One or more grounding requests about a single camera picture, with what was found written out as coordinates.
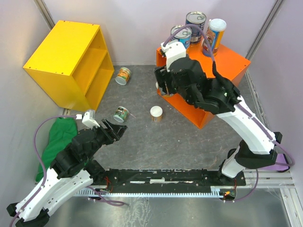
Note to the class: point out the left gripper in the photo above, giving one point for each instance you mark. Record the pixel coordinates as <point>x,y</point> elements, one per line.
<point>114,132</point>

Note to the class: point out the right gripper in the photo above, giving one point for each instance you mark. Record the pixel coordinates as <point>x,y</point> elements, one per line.
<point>163,76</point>

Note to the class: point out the tall blue red can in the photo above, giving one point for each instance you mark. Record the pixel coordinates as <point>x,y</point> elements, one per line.
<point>163,93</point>

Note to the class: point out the dark blue can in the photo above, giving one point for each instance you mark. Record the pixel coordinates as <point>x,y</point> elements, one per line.
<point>184,36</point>

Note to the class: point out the blue can pull tab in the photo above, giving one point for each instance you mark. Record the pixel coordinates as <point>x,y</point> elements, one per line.
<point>198,19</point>

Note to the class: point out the tall orange blue can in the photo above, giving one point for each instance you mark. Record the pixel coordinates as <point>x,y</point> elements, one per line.
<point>214,33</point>

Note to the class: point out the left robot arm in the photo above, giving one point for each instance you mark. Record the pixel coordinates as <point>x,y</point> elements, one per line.
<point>72,169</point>

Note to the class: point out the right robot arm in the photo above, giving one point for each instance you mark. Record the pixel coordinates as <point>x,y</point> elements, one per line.
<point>220,97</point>

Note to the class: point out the green label can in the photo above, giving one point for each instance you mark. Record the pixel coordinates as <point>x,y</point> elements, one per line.
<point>121,114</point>

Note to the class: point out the white lid yellow can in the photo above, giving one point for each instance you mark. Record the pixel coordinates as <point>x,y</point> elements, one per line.
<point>156,113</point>

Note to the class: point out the orange label can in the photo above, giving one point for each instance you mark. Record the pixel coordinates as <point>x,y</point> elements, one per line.
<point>123,76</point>

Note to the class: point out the green cloth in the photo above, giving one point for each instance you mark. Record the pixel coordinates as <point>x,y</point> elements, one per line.
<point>60,135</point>

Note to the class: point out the yellow shelf cabinet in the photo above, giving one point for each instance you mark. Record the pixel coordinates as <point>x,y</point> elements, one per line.
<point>72,65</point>

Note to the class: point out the purple cloth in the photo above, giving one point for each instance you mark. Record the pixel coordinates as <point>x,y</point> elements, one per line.
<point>282,159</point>

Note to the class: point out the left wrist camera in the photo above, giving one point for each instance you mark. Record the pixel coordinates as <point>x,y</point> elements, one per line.
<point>88,119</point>

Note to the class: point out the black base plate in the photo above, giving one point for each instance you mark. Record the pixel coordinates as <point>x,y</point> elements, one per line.
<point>192,180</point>

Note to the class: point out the blue cable duct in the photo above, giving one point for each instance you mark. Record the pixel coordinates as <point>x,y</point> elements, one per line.
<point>208,193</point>

